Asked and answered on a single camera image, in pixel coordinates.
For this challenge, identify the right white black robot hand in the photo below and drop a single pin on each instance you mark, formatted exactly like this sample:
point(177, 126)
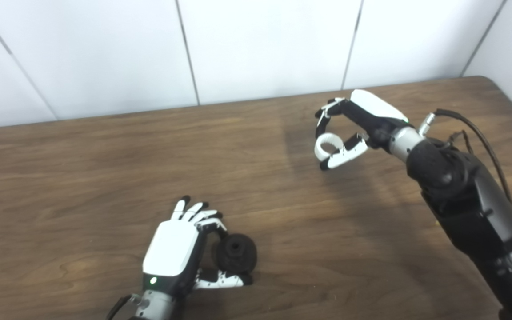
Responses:
point(371, 113)

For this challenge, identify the round black plastic part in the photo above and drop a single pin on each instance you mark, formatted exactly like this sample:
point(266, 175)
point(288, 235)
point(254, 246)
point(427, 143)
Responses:
point(238, 254)

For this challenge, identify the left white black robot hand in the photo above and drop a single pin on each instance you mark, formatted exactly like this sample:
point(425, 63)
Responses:
point(171, 249)

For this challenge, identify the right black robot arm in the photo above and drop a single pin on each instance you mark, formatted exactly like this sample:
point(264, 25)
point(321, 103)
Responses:
point(474, 204)

